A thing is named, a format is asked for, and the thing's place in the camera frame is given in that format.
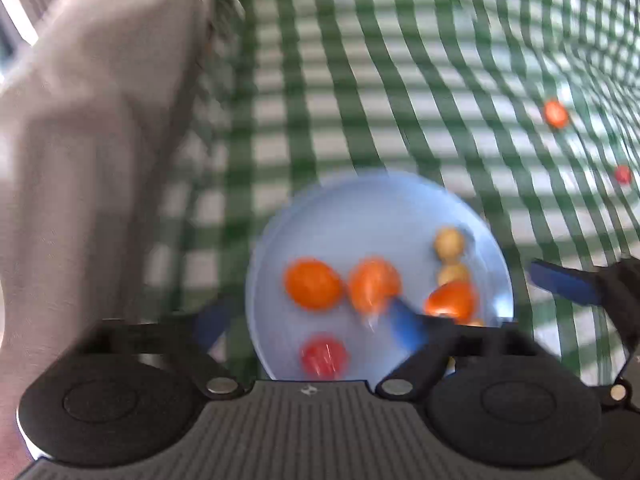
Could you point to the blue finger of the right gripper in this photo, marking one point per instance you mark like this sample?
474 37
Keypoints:
578 286

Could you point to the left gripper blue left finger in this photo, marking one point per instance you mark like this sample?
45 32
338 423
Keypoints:
181 344

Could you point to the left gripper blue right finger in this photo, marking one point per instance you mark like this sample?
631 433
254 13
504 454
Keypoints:
431 341

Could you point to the small tan fruit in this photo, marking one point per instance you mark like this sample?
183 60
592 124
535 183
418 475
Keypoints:
451 272
449 244
478 322

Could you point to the pale orange fruit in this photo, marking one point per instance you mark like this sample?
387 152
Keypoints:
372 284

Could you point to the small red fruit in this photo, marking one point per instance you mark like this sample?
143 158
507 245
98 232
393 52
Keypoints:
623 175

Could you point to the orange-red fruit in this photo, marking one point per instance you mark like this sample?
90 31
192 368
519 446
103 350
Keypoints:
556 114

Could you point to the light blue plate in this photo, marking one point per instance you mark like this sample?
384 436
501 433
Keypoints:
392 217

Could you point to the green checkered cloth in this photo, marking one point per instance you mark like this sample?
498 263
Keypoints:
453 90

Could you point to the grey sofa armrest cover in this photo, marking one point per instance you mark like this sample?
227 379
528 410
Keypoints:
90 117

